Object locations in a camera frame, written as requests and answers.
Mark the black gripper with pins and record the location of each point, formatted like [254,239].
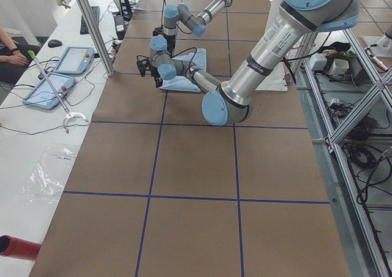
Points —
[158,77]
[170,42]

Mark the light blue button shirt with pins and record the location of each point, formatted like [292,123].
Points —
[182,82]

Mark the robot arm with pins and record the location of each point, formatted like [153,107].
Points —
[230,102]
[196,24]

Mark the far blue teach pendant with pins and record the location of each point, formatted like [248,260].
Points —
[74,60]

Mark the blue teach pendant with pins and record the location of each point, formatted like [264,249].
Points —
[43,97]
[74,60]

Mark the silver reacher grabber tool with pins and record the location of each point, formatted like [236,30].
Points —
[69,115]

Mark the black computer mouse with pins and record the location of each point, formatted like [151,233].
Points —
[54,43]

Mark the near blue teach pendant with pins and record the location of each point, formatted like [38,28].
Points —
[43,97]

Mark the seated person dark shirt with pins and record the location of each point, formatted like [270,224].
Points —
[14,58]

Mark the clear plastic bag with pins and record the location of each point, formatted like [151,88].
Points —
[49,176]

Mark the red cylinder tube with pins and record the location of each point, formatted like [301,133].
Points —
[18,248]

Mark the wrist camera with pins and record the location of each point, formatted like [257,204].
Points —
[158,31]
[143,66]

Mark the aluminium frame post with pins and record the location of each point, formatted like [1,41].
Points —
[96,36]

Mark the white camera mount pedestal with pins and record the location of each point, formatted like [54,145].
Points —
[272,78]

